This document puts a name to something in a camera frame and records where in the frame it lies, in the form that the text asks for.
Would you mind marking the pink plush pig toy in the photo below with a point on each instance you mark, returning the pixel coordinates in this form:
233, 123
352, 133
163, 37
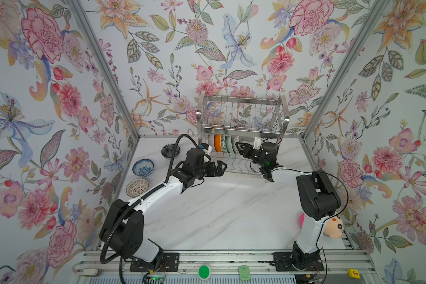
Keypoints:
331, 226

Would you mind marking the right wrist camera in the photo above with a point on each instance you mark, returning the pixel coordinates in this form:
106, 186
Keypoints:
257, 144

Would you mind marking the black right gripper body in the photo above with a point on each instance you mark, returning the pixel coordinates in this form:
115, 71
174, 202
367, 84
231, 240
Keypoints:
264, 164

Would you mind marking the green leaf pattern bowl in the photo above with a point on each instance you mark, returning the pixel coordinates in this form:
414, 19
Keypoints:
223, 145

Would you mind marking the aluminium front rail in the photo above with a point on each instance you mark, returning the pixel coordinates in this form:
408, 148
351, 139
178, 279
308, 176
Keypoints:
227, 262

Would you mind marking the white lattice pattern bowl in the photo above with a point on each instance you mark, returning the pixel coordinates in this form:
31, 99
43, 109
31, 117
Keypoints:
137, 187

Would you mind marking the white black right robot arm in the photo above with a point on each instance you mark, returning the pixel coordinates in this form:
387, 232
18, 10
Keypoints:
318, 198

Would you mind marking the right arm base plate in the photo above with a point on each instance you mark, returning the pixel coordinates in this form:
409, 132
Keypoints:
286, 262

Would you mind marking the grey striped bowl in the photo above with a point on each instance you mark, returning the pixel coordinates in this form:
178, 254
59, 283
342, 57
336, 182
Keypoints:
211, 142

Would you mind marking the pale green bowl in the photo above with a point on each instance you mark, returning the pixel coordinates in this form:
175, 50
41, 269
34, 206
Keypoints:
229, 145

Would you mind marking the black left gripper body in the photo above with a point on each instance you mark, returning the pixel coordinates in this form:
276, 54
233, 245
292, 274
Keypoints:
199, 173

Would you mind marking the light green rectangular device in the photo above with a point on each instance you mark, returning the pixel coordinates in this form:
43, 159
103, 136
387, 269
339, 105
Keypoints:
244, 273

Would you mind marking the white bowl orange outside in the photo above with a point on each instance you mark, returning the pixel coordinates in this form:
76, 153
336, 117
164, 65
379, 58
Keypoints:
217, 143

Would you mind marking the stainless steel dish rack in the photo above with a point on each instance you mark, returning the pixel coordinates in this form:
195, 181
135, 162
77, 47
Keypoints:
244, 117

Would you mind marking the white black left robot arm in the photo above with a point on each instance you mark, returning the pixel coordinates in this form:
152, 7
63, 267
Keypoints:
122, 232

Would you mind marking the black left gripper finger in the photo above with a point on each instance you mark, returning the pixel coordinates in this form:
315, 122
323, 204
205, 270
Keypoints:
221, 167
212, 170

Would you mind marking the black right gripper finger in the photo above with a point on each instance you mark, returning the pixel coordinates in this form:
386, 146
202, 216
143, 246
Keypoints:
254, 155
245, 149

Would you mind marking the white plug on rail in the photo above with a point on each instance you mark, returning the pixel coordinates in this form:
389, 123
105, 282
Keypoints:
90, 272

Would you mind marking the blue floral bowl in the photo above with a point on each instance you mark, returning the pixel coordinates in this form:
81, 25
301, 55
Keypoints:
143, 167

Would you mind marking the green geometric pattern bowl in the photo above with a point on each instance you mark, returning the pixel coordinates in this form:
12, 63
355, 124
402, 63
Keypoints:
235, 139

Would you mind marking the yellow tag block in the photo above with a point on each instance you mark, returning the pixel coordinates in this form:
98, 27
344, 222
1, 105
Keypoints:
354, 273

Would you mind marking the black patterned bowl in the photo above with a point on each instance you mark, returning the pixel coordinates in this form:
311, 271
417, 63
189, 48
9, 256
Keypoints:
170, 150

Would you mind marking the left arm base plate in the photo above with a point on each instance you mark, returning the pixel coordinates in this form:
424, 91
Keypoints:
163, 262

